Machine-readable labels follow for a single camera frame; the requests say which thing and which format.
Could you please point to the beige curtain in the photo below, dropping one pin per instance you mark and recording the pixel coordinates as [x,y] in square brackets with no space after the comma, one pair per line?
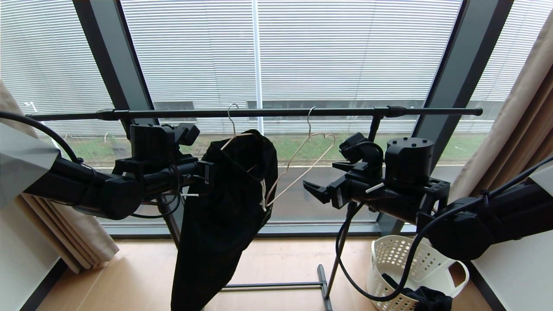
[510,129]
[65,233]

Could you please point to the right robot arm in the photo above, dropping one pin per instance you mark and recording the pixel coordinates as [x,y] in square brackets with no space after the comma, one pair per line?
[497,216]

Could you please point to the pink clothes hanger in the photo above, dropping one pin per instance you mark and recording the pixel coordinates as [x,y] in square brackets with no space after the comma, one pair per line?
[228,144]
[319,156]

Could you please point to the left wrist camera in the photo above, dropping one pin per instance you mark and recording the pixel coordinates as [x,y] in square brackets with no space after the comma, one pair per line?
[185,131]

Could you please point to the white laundry basket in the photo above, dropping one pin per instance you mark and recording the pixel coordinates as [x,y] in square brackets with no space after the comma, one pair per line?
[389,255]

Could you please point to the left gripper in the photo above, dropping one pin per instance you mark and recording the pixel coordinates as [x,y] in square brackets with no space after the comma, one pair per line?
[181,175]

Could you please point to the black garment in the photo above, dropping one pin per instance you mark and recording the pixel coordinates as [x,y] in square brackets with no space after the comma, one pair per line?
[224,207]

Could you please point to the window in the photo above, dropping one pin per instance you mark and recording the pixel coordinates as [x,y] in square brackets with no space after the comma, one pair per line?
[194,52]

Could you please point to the heap of black clothes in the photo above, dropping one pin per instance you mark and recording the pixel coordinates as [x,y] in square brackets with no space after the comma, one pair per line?
[432,300]

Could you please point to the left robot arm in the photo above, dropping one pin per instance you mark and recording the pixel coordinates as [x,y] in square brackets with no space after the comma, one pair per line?
[86,190]

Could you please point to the black clothes rack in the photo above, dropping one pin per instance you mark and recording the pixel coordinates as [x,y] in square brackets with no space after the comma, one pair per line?
[345,112]

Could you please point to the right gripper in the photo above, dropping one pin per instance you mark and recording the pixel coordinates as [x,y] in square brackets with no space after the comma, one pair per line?
[371,196]

